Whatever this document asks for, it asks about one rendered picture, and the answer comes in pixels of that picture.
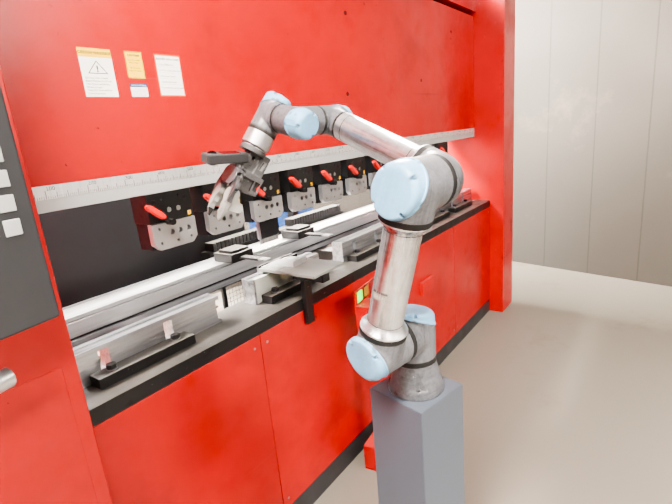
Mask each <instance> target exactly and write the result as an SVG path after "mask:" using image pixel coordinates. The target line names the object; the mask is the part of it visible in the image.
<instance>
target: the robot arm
mask: <svg viewBox="0 0 672 504"><path fill-rule="evenodd" d="M278 133H279V134H282V135H286V136H289V137H292V138H294V139H297V140H309V139H311V138H312V137H313V136H316V135H330V136H332V137H334V138H336V139H338V140H340V141H342V142H343V143H345V144H347V145H349V146H351V147H353V148H355V149H357V150H359V151H361V152H362V153H364V154H366V155H368V156H370V157H372V158H374V159H376V160H378V161H379V162H381V163H383V164H385V165H384V166H382V167H381V168H380V169H379V170H378V172H377V173H376V175H375V176H374V179H373V181H372V185H371V200H372V202H374V205H373V207H374V209H375V210H376V212H377V213H378V220H379V221H380V223H381V224H382V225H383V230H382V236H381V242H380V247H379V253H378V259H377V265H376V271H375V276H374V282H373V288H372V294H371V299H370V305H369V311H368V314H366V315H364V316H363V317H362V318H361V321H360V325H359V331H358V334H357V336H354V337H352V338H351V339H350V340H349V341H348V343H347V346H346V352H347V357H348V359H349V362H350V363H351V365H352V367H353V368H354V370H355V371H356V372H357V373H358V374H359V375H360V376H361V377H363V378H364V379H366V380H369V381H378V380H380V379H382V378H385V377H387V376H388V374H389V376H388V389H389V391H390V392H391V393H392V394H393V395H394V396H395V397H397V398H399V399H402V400H406V401H413V402H421V401H428V400H431V399H434V398H436V397H438V396H439V395H440V394H441V393H442V392H443V390H444V378H443V375H442V374H441V372H440V369H439V366H438V363H437V359H436V329H435V325H436V322H435V314H434V312H433V311H432V310H431V309H430V308H428V307H425V306H422V305H416V304H408V300H409V295H410V291H411V286H412V281H413V277H414V272H415V268H416V263H417V259H418V254H419V249H420V245H421V240H422V236H423V233H425V232H426V231H428V230H430V229H431V228H432V225H433V220H434V216H435V211H436V209H437V208H440V207H443V206H446V205H448V204H450V203H451V202H453V201H454V200H455V199H456V198H457V197H458V196H459V194H460V192H461V190H462V188H463V184H464V173H463V170H462V167H461V165H460V163H459V162H458V161H457V160H456V159H455V158H454V157H453V156H451V155H450V154H448V153H446V152H444V151H442V150H440V149H438V148H435V147H433V146H431V145H428V144H425V145H422V146H420V145H418V144H416V143H413V142H411V141H409V140H407V139H405V138H403V137H401V136H398V135H396V134H394V133H392V132H390V131H388V130H386V129H383V128H381V127H379V126H377V125H375V124H373V123H371V122H368V121H366V120H364V119H362V118H360V117H358V116H356V115H353V113H352V111H351V110H350V108H349V107H347V106H345V105H339V104H333V105H322V106H291V102H290V101H289V100H288V99H287V98H286V97H284V96H283V95H281V94H279V93H276V92H274V91H268V92H267V93H266V94H265V96H264V98H263V99H262V100H261V101H260V103H259V107H258V109H257V111H256V113H255V115H254V117H253V119H252V121H251V123H250V125H249V127H248V129H247V131H246V132H245V134H244V136H243V138H242V141H243V142H241V144H240V147H241V148H242V149H243V150H245V152H244V151H241V150H237V151H217V152H215V151H208V152H202V153H201V161H202V162H204V163H206V164H208V165H211V166H214V165H218V164H229V165H228V166H227V167H226V168H225V170H224V171H223V173H222V174H221V176H220V177H219V178H218V180H217V182H216V184H215V186H214V189H213V191H212V195H211V197H210V200H209V204H208V211H207V214H208V215H210V214H211V213H212V211H213V210H214V207H215V206H220V207H219V209H218V210H217V220H218V221H220V220H221V219H222V218H223V217H224V215H225V214H226V212H231V213H238V214H239V213H241V212H242V210H243V207H242V205H241V204H240V203H239V197H240V192H239V191H241V192H243V193H245V194H247V195H250V196H254V197H256V195H257V193H258V191H259V189H260V187H261V185H262V183H263V181H264V180H263V179H261V178H262V176H263V174H264V172H265V170H266V168H267V166H268V164H269V162H270V160H271V159H269V158H268V157H266V154H267V153H268V152H269V150H270V148H271V146H272V144H273V142H274V140H275V138H276V136H277V134H278ZM259 184H260V185H259ZM258 185H259V187H258ZM257 187H258V189H257ZM256 189H257V191H256ZM255 191H256V193H255Z"/></svg>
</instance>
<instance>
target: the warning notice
mask: <svg viewBox="0 0 672 504"><path fill-rule="evenodd" d="M76 50H77V55H78V60H79V64H80V69H81V73H82V78H83V83H84V87H85V92H86V97H119V94H118V89H117V84H116V79H115V74H114V69H113V64H112V59H111V54H110V50H108V49H97V48H85V47H76Z"/></svg>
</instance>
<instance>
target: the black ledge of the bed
mask: <svg viewBox="0 0 672 504"><path fill-rule="evenodd" d="M471 201H472V205H470V206H468V207H466V208H464V209H462V210H460V211H458V212H456V213H452V212H450V216H448V217H446V218H444V219H442V220H440V221H438V222H436V223H434V224H433V225H432V228H431V229H430V230H428V231H426V232H425V233H423V236H422V240H421V244H422V243H424V242H426V241H428V240H430V239H431V238H433V237H435V236H437V235H439V234H440V233H442V232H444V231H446V230H448V229H449V228H451V227H453V226H455V225H457V224H458V223H460V222H462V221H464V220H466V219H467V218H469V217H471V216H473V215H475V214H476V213H478V212H480V211H482V210H484V209H485V208H487V207H489V206H490V200H471ZM378 253H379V251H378V252H376V253H374V254H372V255H370V256H368V257H366V258H364V259H362V260H360V261H358V262H352V261H346V262H344V265H342V266H340V267H338V268H336V269H334V270H332V271H330V272H329V277H330V280H329V281H327V282H325V283H319V282H316V283H314V284H312V285H311V287H312V296H313V304H314V303H316V302H318V301H320V300H322V299H323V298H325V297H327V296H329V295H331V294H332V293H334V292H336V291H338V290H340V289H341V288H343V287H345V286H347V285H349V284H350V283H352V282H354V281H356V280H358V279H359V278H361V277H363V276H365V275H367V274H368V273H370V272H372V271H374V270H376V265H377V259H378ZM302 310H303V302H302V293H301V290H300V291H298V292H296V293H294V294H292V295H290V296H288V297H286V298H284V299H282V300H280V301H278V302H276V303H274V304H269V303H264V302H261V303H259V304H257V305H254V304H249V303H245V300H243V301H241V302H238V303H236V304H234V305H232V306H230V307H227V308H225V309H223V310H221V311H219V312H217V314H218V317H219V318H222V322H220V323H218V324H216V325H214V326H212V327H210V328H207V329H205V330H203V331H201V332H199V333H197V334H195V339H196V343H194V344H192V345H190V346H188V347H186V348H184V349H182V350H180V351H178V352H176V353H174V354H172V355H170V356H168V357H166V358H164V359H162V360H160V361H158V362H156V363H154V364H152V365H150V366H148V367H146V368H144V369H142V370H140V371H138V372H136V373H134V374H132V375H130V376H128V377H126V378H124V379H122V380H120V381H118V382H116V383H114V384H112V385H110V386H108V387H106V388H104V389H102V390H101V389H99V388H97V387H95V386H93V385H89V386H87V387H85V388H83V390H84V394H85V398H86V402H87V406H88V409H89V413H90V417H91V421H92V425H93V426H95V425H97V424H99V423H100V422H102V421H104V420H106V419H108V418H109V417H111V416H113V415H115V414H117V413H118V412H120V411H122V410H124V409H126V408H127V407H129V406H131V405H133V404H135V403H136V402H138V401H140V400H142V399H144V398H145V397H147V396H149V395H151V394H153V393H154V392H156V391H158V390H160V389H162V388H163V387H165V386H167V385H169V384H170V383H172V382H174V381H176V380H178V379H179V378H181V377H183V376H185V375H187V374H188V373H190V372H192V371H194V370H196V369H197V368H199V367H201V366H203V365H205V364H206V363H208V362H210V361H212V360H214V359H215V358H217V357H219V356H221V355H223V354H224V353H226V352H228V351H230V350H232V349H233V348H235V347H237V346H239V345H241V344H242V343H244V342H246V341H248V340H250V339H251V338H253V337H255V336H257V335H259V334H260V333H262V332H264V331H266V330H268V329H269V328H271V327H273V326H275V325H277V324H278V323H280V322H282V321H284V320H286V319H287V318H289V317H291V316H293V315H295V314H296V313H298V312H300V311H302Z"/></svg>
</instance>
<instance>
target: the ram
mask: <svg viewBox="0 0 672 504"><path fill-rule="evenodd" d="M76 47H85V48H97V49H108V50H110V54H111V59H112V64H113V69H114V74H115V79H116V84H117V89H118V94H119V97H86V92H85V87H84V83H83V78H82V73H81V69H80V64H79V60H78V55H77V50H76ZM124 51H133V52H141V56H142V61H143V67H144V72H145V78H146V79H137V78H129V77H128V72H127V67H126V61H125V56H124ZM153 53H154V54H165V55H176V56H179V57H180V63H181V70H182V76H183V82H184V88H185V94H186V96H161V95H160V89H159V83H158V78H157V72H156V66H155V61H154V55H153ZM0 68H1V72H2V76H3V79H4V83H5V87H6V91H7V95H8V99H9V103H10V107H11V111H12V114H13V118H14V122H15V126H16V130H17V134H18V138H19V142H20V145H21V149H22V153H23V157H24V161H25V165H26V169H27V173H28V177H29V180H30V184H31V188H33V187H41V186H48V185H56V184H63V183H70V182H78V181H85V180H92V179H100V178H107V177H115V176H122V175H129V174H137V173H144V172H152V171H159V170H166V169H174V168H181V167H188V166H196V165H203V164H206V163H204V162H202V161H201V153H202V152H208V151H215V152H217V151H237V150H241V151H244V152H245V150H243V149H242V148H241V147H240V144H241V142H243V141H242V138H243V136H244V134H245V132H246V131H247V129H248V127H249V125H250V123H251V121H252V119H253V117H254V115H255V113H256V111H257V109H258V107H259V103H260V101H261V100H262V99H263V98H264V96H265V94H266V93H267V92H268V91H274V92H276V93H279V94H281V95H283V96H284V97H286V98H287V99H288V100H289V101H290V102H291V106H322V105H333V104H339V105H345V106H347V107H349V108H350V110H351V111H352V113H353V115H356V116H358V117H360V118H362V119H364V120H366V121H368V122H371V123H373V124H375V125H377V126H379V127H381V128H383V129H386V130H388V131H390V132H392V133H394V134H396V135H398V136H401V137H410V136H417V135H425V134H432V133H440V132H447V131H454V130H462V129H469V128H474V52H473V16H471V15H469V14H466V13H464V12H461V11H459V10H456V9H454V8H451V7H449V6H446V5H444V4H441V3H439V2H436V1H434V0H0ZM130 83H135V84H147V89H148V94H149V97H132V93H131V87H130ZM344 145H347V144H345V143H343V142H342V141H340V140H338V139H336V138H334V137H332V136H330V135H316V136H313V137H312V138H311V139H309V140H297V139H294V138H292V137H289V136H286V135H282V134H279V133H278V134H277V136H276V138H275V140H274V142H273V144H272V146H271V148H270V150H269V152H268V153H267V154H266V156H270V155H277V154H285V153H292V152H299V151H307V150H314V149H321V148H329V147H336V146H344ZM362 156H368V155H366V154H364V153H362V152H361V151H353V152H346V153H340V154H334V155H327V156H321V157H315V158H308V159H302V160H296V161H289V162H283V163H277V164H270V165H268V166H267V168H266V170H265V172H264V174H267V173H272V172H278V171H284V170H289V169H295V168H301V167H306V166H312V165H317V164H323V163H329V162H334V161H340V160H346V159H351V158H357V157H362ZM222 173H223V172H219V173H213V174H207V175H200V176H194V177H188V178H181V179H175V180H169V181H162V182H156V183H150V184H143V185H137V186H131V187H124V188H118V189H111V190H105V191H99V192H92V193H86V194H80V195H73V196H67V197H61V198H54V199H48V200H42V201H35V204H36V208H37V211H38V214H42V213H48V212H53V211H59V210H64V209H70V208H76V207H81V206H87V205H93V204H98V203H104V202H109V201H115V200H121V199H126V198H132V197H138V196H143V195H149V194H154V193H160V192H166V191H171V190H177V189H183V188H188V187H194V186H199V185H205V184H211V183H216V182H217V180H218V178H219V177H220V176H221V174H222Z"/></svg>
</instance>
